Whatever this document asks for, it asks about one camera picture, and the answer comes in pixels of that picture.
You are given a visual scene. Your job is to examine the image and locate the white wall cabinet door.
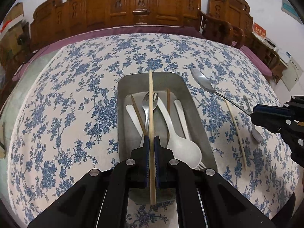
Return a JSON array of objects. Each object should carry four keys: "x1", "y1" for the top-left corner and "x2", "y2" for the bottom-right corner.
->
[{"x1": 282, "y1": 57, "x2": 303, "y2": 91}]

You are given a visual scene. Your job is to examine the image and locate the metal fork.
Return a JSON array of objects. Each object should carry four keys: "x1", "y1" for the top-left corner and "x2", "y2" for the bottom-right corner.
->
[{"x1": 142, "y1": 92, "x2": 159, "y2": 132}]

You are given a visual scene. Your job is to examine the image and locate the small metal spoon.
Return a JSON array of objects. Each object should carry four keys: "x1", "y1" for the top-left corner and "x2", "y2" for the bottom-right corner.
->
[{"x1": 243, "y1": 95, "x2": 264, "y2": 143}]

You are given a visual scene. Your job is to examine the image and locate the purple armchair cushion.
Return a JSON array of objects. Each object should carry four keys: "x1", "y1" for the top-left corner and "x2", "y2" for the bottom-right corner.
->
[{"x1": 240, "y1": 40, "x2": 273, "y2": 78}]

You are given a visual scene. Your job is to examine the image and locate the carved wooden armchair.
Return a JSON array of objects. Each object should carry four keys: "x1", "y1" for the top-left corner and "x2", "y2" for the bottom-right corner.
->
[{"x1": 200, "y1": 0, "x2": 253, "y2": 50}]

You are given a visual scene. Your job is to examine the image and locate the blue floral tablecloth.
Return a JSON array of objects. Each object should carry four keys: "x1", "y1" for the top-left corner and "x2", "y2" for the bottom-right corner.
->
[{"x1": 7, "y1": 33, "x2": 300, "y2": 225}]

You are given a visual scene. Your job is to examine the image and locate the wooden side table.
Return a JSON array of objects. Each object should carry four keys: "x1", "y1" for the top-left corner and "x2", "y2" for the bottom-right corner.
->
[{"x1": 250, "y1": 33, "x2": 287, "y2": 84}]

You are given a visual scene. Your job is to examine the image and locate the dark brown chopstick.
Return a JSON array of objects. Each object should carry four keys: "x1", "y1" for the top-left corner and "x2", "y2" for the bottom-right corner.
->
[
  {"x1": 166, "y1": 88, "x2": 171, "y2": 142},
  {"x1": 130, "y1": 94, "x2": 147, "y2": 136}
]

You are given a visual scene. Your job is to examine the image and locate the red box on side table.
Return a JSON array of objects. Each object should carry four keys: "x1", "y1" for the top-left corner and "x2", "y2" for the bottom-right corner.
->
[{"x1": 253, "y1": 23, "x2": 266, "y2": 39}]

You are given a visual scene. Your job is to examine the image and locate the stacked cardboard boxes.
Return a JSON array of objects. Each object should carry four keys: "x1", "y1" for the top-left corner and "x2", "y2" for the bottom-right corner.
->
[{"x1": 1, "y1": 3, "x2": 28, "y2": 67}]

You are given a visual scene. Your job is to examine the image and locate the grey wall electrical panel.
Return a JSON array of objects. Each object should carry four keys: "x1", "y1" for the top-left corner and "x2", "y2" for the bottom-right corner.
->
[{"x1": 281, "y1": 0, "x2": 303, "y2": 24}]

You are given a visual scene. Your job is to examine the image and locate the light bamboo chopstick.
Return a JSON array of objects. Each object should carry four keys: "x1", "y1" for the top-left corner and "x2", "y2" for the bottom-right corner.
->
[
  {"x1": 224, "y1": 99, "x2": 248, "y2": 171},
  {"x1": 149, "y1": 70, "x2": 157, "y2": 205}
]

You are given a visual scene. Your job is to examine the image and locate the white plastic spoon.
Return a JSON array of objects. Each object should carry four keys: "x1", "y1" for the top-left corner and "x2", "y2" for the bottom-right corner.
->
[{"x1": 157, "y1": 98, "x2": 202, "y2": 169}]

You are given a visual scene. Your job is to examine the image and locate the white plastic fork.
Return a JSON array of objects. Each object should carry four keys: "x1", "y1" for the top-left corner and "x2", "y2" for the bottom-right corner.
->
[{"x1": 173, "y1": 99, "x2": 207, "y2": 170}]

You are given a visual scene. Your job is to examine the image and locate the purple sofa cushion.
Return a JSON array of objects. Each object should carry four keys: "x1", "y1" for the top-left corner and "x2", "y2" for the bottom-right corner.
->
[{"x1": 12, "y1": 25, "x2": 203, "y2": 82}]

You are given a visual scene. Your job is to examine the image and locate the carved wooden sofa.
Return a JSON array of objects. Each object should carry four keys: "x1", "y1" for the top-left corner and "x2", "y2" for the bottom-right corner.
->
[{"x1": 30, "y1": 0, "x2": 201, "y2": 51}]

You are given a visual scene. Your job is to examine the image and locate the metal rectangular tray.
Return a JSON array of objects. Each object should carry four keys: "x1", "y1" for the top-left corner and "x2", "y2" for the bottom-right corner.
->
[{"x1": 117, "y1": 70, "x2": 218, "y2": 204}]

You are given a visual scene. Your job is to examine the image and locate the white plastic knife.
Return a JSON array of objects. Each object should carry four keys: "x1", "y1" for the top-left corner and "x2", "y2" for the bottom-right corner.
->
[{"x1": 125, "y1": 104, "x2": 143, "y2": 136}]

